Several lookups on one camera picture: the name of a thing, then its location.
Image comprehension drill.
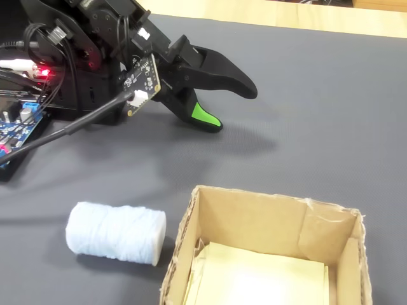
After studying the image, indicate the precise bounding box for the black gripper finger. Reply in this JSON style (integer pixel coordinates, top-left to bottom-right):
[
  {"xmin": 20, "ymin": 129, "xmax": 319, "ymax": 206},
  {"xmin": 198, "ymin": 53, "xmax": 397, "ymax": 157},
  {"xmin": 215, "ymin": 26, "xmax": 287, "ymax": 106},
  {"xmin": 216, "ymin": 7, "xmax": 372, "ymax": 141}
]
[
  {"xmin": 151, "ymin": 85, "xmax": 223, "ymax": 133},
  {"xmin": 177, "ymin": 46, "xmax": 259, "ymax": 100}
]

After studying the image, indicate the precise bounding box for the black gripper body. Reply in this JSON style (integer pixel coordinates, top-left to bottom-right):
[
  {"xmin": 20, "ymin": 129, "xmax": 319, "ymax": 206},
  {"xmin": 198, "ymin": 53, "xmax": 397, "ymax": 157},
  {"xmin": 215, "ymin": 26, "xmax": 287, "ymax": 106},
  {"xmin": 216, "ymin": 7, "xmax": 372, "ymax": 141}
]
[{"xmin": 130, "ymin": 9, "xmax": 195, "ymax": 98}]

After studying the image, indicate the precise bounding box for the pale blue yarn-wrapped block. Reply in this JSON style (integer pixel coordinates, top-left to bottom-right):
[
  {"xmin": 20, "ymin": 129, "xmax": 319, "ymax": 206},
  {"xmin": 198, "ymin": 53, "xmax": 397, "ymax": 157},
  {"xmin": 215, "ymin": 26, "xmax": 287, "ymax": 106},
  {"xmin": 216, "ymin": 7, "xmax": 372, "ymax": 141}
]
[{"xmin": 65, "ymin": 201, "xmax": 167, "ymax": 267}]

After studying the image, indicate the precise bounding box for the brown cardboard box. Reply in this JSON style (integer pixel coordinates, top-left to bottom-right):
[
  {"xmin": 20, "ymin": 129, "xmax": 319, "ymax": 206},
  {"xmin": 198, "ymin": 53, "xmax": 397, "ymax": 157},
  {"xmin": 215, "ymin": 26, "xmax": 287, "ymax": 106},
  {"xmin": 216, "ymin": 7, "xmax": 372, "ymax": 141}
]
[{"xmin": 158, "ymin": 185, "xmax": 373, "ymax": 305}]

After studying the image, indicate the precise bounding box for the grey table mat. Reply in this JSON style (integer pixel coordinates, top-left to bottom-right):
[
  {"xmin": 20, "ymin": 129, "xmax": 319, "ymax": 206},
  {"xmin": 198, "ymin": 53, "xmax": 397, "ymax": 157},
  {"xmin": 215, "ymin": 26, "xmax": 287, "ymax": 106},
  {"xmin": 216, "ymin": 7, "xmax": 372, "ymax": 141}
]
[{"xmin": 0, "ymin": 12, "xmax": 407, "ymax": 305}]

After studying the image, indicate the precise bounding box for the small board with red light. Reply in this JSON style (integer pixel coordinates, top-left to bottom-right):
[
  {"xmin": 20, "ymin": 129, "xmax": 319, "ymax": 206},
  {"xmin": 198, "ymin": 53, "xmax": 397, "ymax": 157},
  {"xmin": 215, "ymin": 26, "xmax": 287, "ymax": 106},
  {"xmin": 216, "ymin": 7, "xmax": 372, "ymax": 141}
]
[{"xmin": 33, "ymin": 65, "xmax": 54, "ymax": 81}]

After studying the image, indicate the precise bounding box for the white plug connector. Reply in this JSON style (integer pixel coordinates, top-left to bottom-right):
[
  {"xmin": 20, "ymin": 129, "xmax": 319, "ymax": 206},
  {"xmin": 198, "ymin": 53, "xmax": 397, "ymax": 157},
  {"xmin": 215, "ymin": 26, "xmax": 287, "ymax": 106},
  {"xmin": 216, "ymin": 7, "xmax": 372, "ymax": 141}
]
[{"xmin": 0, "ymin": 58, "xmax": 38, "ymax": 72}]

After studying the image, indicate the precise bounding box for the blue circuit board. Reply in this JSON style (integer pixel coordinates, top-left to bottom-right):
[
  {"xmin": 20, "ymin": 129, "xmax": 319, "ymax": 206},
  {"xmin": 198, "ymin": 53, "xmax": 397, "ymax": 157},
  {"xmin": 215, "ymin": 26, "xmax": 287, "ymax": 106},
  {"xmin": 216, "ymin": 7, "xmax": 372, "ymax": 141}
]
[
  {"xmin": 0, "ymin": 104, "xmax": 55, "ymax": 184},
  {"xmin": 0, "ymin": 100, "xmax": 45, "ymax": 166}
]

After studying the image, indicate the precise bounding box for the yellow paper pad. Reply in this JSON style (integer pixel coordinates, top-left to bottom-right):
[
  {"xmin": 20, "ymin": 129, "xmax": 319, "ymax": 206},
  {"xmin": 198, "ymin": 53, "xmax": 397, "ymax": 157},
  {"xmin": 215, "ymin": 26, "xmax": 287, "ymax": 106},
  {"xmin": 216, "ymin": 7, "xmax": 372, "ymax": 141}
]
[{"xmin": 183, "ymin": 240, "xmax": 330, "ymax": 305}]

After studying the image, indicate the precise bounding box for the black camera circuit board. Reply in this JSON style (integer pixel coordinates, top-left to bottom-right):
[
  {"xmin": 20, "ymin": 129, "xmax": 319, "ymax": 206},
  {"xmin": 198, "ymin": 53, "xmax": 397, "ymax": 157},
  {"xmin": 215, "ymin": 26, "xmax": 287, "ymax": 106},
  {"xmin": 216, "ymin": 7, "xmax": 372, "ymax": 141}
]
[{"xmin": 122, "ymin": 53, "xmax": 163, "ymax": 117}]

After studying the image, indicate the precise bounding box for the thin black wire bundle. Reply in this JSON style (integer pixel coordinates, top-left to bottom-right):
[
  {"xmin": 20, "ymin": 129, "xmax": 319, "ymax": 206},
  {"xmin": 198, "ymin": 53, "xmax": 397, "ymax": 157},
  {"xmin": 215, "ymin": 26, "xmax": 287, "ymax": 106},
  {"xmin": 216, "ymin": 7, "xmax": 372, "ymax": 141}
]
[{"xmin": 22, "ymin": 17, "xmax": 131, "ymax": 111}]

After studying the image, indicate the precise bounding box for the thick black sleeved cable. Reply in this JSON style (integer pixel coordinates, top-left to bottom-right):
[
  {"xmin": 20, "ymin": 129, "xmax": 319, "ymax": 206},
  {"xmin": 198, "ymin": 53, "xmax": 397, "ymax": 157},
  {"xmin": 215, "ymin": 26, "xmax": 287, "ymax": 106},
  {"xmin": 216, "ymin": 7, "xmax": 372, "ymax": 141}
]
[{"xmin": 0, "ymin": 90, "xmax": 136, "ymax": 168}]

